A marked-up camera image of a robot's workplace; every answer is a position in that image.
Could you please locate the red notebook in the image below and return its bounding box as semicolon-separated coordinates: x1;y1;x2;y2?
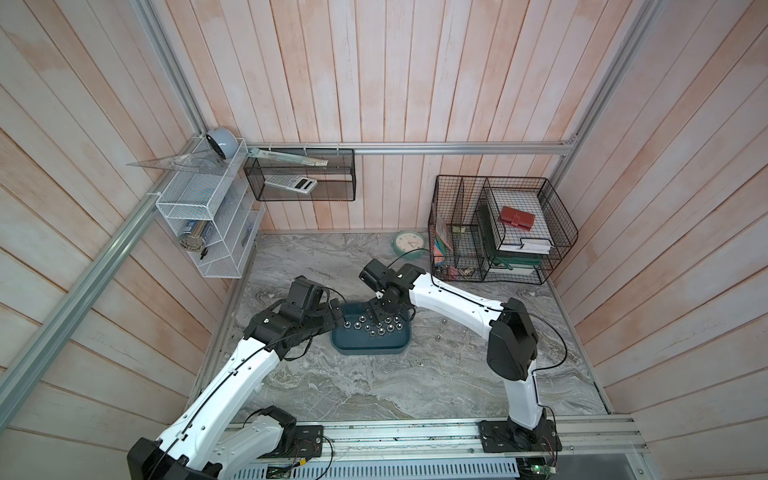
499;206;536;231

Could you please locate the green round clock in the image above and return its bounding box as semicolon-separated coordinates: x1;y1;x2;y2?
392;230;427;260

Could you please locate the black wire wall basket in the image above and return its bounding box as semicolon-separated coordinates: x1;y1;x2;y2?
244;147;357;202

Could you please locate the teal plastic storage box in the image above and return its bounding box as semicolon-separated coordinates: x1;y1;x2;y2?
331;301;415;355

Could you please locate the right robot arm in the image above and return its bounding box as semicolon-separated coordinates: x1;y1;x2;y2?
359;259;562;456

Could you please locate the clear triangle ruler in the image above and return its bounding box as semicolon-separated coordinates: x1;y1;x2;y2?
129;150;228;175

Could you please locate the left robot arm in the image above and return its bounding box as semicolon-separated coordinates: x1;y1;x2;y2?
127;276;344;479

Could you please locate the white calculator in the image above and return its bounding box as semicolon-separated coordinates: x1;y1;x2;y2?
264;175;318;195

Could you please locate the white wire wall shelf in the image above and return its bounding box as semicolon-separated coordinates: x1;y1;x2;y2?
156;137;264;279

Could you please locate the black wire desk organizer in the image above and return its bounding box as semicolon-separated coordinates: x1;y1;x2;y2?
428;175;579;285

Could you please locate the stack of books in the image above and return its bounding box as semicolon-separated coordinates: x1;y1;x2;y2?
476;186;555;276

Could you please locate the blue round speaker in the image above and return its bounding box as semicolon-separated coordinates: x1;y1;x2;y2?
205;127;239;161

